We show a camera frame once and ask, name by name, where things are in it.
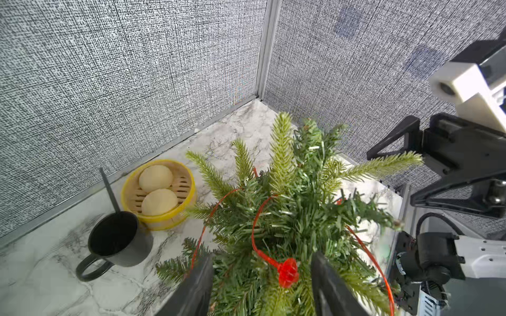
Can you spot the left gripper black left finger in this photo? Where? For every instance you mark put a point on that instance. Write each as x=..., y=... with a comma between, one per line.
x=192, y=296

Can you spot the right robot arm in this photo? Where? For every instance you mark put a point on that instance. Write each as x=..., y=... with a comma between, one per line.
x=424, y=262

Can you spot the small green christmas tree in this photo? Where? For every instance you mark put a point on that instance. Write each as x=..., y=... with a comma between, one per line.
x=254, y=292

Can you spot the lower steamed bun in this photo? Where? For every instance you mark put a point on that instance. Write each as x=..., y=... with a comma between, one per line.
x=159, y=202

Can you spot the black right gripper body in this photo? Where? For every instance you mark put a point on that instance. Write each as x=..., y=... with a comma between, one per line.
x=470, y=159

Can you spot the steamed bun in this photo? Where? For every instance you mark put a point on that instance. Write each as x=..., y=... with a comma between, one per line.
x=155, y=177
x=159, y=202

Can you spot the yellow bamboo steamer basket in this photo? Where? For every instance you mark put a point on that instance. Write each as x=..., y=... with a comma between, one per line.
x=183, y=185

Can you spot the red string lights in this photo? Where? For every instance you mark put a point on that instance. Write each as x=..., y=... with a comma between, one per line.
x=287, y=214

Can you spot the upper steamed bun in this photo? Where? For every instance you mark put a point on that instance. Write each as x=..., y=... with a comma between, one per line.
x=155, y=177

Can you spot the black ceramic mug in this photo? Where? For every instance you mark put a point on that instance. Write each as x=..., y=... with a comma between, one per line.
x=118, y=239

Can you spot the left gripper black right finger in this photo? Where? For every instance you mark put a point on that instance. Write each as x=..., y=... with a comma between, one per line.
x=330, y=293

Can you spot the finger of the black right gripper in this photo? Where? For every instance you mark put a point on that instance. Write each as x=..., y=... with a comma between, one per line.
x=409, y=130

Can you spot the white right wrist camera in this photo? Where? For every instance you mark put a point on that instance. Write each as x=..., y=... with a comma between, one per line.
x=474, y=82

